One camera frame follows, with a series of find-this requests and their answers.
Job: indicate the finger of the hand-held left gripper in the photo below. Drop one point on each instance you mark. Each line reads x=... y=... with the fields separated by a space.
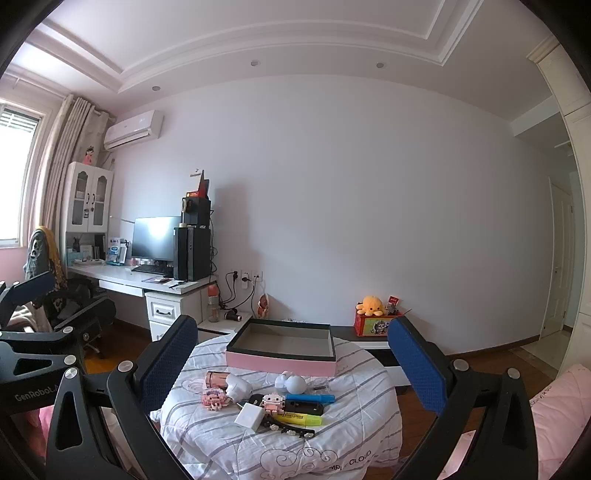
x=37 y=344
x=27 y=295

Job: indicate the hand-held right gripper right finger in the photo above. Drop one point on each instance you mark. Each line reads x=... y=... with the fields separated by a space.
x=415 y=369

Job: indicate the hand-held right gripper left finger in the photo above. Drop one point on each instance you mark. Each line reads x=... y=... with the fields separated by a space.
x=166 y=364

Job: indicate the rose gold jar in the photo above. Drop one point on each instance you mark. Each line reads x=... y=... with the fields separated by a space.
x=216 y=379

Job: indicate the pink block toy figure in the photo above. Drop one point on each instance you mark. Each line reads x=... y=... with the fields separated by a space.
x=273 y=402
x=213 y=399

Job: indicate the white cone-shaped plug adapter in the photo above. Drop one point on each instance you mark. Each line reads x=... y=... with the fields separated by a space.
x=238 y=386

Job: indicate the white square charger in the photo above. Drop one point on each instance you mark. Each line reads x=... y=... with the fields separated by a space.
x=248 y=417

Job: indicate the clear plastic hair clip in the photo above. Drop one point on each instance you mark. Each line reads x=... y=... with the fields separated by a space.
x=317 y=385

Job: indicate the blue marker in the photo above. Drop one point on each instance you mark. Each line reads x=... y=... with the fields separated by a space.
x=309 y=398

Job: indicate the pink storage box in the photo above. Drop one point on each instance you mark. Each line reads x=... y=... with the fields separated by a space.
x=277 y=364

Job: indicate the black remote control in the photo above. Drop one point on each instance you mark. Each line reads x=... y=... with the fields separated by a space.
x=302 y=408

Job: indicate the white round night light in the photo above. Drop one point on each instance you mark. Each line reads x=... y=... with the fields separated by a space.
x=293 y=383

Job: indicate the yellow highlighter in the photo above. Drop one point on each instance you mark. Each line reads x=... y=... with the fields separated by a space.
x=300 y=419

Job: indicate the black pearl hair clip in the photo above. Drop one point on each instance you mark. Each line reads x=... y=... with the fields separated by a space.
x=295 y=430

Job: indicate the grey printed garment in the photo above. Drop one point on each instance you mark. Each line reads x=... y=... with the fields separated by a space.
x=39 y=263

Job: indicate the bright pink blanket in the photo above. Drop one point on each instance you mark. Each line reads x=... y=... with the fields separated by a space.
x=48 y=424

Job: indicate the low black white bench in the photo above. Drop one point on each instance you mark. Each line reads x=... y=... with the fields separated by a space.
x=369 y=344

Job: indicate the black office chair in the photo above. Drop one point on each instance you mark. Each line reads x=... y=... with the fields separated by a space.
x=83 y=318

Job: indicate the red printed box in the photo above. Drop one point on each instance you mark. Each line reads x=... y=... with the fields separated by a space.
x=374 y=327

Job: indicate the white side table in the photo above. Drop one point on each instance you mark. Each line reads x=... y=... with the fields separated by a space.
x=221 y=324

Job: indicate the pink bottle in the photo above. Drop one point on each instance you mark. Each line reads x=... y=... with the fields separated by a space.
x=213 y=304

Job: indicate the orange octopus plush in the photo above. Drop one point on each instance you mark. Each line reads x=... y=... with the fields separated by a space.
x=371 y=305

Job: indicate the small black hair dryer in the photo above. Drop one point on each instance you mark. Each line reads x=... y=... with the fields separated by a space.
x=233 y=315

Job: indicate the white desk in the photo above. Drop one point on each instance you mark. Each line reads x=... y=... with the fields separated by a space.
x=122 y=277

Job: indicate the black keyboard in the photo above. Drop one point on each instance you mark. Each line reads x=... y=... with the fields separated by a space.
x=150 y=268

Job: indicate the blue white carton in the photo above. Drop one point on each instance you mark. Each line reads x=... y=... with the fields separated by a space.
x=116 y=251

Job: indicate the white striped quilt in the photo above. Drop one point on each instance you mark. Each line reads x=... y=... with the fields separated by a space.
x=332 y=438

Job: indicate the anatomical torso model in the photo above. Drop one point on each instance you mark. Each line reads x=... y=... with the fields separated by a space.
x=263 y=305

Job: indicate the black speaker tower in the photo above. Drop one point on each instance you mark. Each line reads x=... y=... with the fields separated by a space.
x=194 y=254

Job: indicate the white glass-door cabinet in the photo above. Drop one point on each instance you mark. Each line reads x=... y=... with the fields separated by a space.
x=90 y=198

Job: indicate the window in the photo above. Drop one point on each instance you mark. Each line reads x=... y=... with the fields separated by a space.
x=16 y=175

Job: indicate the black computer monitor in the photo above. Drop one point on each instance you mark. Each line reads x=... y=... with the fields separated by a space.
x=154 y=237

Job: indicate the pale pink quilt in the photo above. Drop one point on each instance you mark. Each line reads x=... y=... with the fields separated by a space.
x=558 y=406

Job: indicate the beige curtain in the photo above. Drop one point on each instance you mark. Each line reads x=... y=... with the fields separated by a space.
x=64 y=152

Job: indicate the pink doll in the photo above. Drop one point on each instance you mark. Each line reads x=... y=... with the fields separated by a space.
x=89 y=156

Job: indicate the black speaker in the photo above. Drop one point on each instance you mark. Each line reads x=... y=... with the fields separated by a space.
x=199 y=211

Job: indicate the white door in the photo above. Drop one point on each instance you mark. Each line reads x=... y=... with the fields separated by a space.
x=556 y=258

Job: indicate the red black box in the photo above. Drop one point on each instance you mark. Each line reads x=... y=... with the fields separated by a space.
x=201 y=184

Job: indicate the white air conditioner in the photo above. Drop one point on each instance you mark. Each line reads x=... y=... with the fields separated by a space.
x=131 y=129

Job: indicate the cream wardrobe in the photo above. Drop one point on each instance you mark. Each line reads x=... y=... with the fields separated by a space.
x=579 y=138

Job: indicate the wall power outlets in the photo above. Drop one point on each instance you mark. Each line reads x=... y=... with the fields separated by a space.
x=247 y=278

